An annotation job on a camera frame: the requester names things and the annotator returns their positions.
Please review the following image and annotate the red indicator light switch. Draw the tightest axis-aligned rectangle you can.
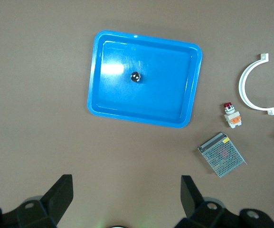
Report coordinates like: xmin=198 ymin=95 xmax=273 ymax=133
xmin=223 ymin=102 xmax=243 ymax=129

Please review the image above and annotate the metal mesh power supply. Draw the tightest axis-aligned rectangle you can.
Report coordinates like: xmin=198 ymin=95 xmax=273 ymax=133
xmin=197 ymin=132 xmax=248 ymax=178

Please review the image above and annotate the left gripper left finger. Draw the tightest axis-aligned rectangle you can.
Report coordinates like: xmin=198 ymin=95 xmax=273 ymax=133
xmin=0 ymin=174 xmax=74 ymax=228

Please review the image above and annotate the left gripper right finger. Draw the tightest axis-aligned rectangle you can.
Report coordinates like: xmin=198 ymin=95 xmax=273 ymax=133
xmin=174 ymin=175 xmax=274 ymax=228

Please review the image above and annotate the large white curved bracket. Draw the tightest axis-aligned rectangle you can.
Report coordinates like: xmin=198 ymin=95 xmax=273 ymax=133
xmin=238 ymin=53 xmax=274 ymax=116

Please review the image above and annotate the black cylindrical capacitor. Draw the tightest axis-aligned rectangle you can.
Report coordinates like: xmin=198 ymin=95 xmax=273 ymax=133
xmin=130 ymin=70 xmax=142 ymax=83

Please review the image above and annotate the blue plastic tray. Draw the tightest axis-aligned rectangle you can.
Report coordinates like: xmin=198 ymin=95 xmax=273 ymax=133
xmin=86 ymin=29 xmax=203 ymax=129

